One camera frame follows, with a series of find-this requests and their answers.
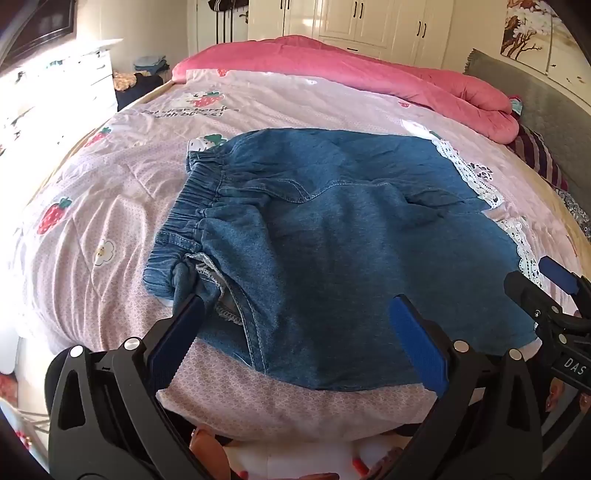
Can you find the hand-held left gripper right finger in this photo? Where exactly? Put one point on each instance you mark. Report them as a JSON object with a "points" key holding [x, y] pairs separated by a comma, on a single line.
{"points": [[415, 344]]}

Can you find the person's right hand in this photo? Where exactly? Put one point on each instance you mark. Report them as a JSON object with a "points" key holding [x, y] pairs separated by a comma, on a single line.
{"points": [[552, 399]]}

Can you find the stack of folded clothes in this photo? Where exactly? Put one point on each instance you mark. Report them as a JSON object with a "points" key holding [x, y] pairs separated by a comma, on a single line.
{"points": [[150, 64]]}

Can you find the floral wall picture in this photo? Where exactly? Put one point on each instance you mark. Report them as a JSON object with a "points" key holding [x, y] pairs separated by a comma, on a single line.
{"points": [[526, 32]]}

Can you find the white wardrobe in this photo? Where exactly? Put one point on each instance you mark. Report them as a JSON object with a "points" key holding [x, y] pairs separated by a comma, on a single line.
{"points": [[369, 23]]}

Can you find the white dresser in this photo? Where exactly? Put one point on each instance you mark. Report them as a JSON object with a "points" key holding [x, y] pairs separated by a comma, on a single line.
{"points": [[99, 78]]}

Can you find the dark striped pillow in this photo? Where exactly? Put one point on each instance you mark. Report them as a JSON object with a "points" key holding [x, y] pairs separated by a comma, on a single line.
{"points": [[535, 152]]}

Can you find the dark hanging garment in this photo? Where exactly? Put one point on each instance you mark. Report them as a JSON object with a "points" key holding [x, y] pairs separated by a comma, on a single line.
{"points": [[221, 7]]}

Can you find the blue denim pants lace trim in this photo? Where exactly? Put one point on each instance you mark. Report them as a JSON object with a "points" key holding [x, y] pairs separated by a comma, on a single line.
{"points": [[323, 254]]}

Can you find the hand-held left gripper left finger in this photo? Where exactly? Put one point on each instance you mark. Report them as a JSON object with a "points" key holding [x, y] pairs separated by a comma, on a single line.
{"points": [[173, 344]]}

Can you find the pink strawberry printed bedsheet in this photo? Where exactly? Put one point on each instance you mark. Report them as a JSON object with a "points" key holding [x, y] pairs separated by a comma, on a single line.
{"points": [[115, 194]]}

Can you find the person's left hand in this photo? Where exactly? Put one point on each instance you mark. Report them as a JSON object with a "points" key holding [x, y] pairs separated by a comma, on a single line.
{"points": [[205, 445]]}

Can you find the black white patterned cloth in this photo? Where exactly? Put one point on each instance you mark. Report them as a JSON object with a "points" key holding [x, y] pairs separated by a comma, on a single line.
{"points": [[577, 210]]}

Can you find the black wall television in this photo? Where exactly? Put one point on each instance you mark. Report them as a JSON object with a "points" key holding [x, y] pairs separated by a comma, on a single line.
{"points": [[41, 23]]}

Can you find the grey padded headboard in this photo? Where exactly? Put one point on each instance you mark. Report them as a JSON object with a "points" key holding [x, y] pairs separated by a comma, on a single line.
{"points": [[545, 106]]}

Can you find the yellow floral cloth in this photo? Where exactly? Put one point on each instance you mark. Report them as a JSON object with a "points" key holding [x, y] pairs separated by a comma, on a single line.
{"points": [[122, 82]]}

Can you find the teal small cloth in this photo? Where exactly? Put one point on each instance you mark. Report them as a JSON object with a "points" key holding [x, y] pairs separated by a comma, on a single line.
{"points": [[516, 106]]}

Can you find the pink comforter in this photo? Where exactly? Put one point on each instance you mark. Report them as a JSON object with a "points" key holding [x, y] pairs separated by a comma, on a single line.
{"points": [[369, 69]]}

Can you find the dark cloth pile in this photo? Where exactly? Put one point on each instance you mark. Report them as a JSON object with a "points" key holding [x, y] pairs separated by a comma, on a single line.
{"points": [[138, 92]]}

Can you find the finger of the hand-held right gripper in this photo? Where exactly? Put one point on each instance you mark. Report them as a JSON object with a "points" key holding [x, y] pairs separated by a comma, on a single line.
{"points": [[524, 290], [559, 276]]}

